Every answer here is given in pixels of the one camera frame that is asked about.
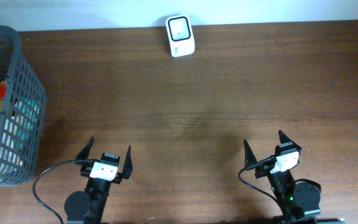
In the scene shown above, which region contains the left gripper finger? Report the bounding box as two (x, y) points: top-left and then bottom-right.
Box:
(75, 136), (94, 160)
(122, 145), (133, 179)

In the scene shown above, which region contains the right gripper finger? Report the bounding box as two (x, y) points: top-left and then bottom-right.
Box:
(278, 130), (302, 152)
(244, 139), (257, 167)

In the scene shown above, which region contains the teal wet wipes pack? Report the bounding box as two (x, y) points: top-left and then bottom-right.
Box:
(14, 98), (40, 147)

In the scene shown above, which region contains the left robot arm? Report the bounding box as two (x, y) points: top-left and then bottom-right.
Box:
(64, 138), (133, 223)

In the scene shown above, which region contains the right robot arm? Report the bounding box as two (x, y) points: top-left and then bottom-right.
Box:
(238, 130), (321, 223)

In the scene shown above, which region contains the white barcode scanner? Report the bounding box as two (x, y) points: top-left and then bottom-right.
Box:
(165, 15), (195, 57)

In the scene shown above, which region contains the grey plastic basket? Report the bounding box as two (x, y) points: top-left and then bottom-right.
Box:
(0, 26), (47, 187)

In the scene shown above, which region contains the left black cable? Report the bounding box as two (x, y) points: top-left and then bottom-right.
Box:
(32, 159), (96, 224)

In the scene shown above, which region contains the black cable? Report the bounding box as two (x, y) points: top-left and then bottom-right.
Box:
(237, 157), (287, 215)
(32, 159), (96, 224)

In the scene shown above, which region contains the right black cable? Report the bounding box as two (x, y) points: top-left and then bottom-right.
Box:
(237, 157), (287, 215)

